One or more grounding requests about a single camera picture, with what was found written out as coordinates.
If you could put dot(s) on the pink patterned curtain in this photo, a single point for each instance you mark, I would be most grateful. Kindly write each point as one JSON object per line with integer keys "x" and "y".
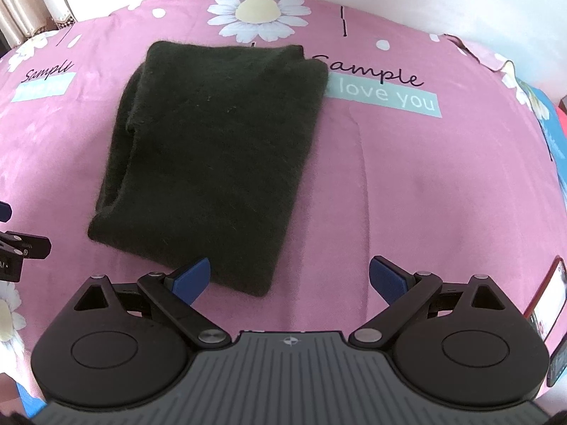
{"x": 22, "y": 19}

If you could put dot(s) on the red smartphone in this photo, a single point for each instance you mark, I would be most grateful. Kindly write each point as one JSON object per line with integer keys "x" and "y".
{"x": 546, "y": 314}

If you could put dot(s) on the blue floral pillow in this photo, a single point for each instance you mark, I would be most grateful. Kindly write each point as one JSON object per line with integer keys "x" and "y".
{"x": 544, "y": 111}

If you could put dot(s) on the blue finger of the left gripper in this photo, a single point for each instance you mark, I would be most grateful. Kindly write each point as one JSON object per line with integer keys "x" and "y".
{"x": 5, "y": 212}

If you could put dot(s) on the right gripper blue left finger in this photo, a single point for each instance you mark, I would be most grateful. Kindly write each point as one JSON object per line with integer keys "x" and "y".
{"x": 189, "y": 281}

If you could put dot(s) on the pink floral bed sheet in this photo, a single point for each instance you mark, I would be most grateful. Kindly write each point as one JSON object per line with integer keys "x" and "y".
{"x": 427, "y": 157}

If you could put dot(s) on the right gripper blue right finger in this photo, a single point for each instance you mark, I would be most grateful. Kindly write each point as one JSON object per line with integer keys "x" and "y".
{"x": 388, "y": 280}

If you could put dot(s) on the black knit sweater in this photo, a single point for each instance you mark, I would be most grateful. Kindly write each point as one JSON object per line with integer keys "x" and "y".
{"x": 207, "y": 154}

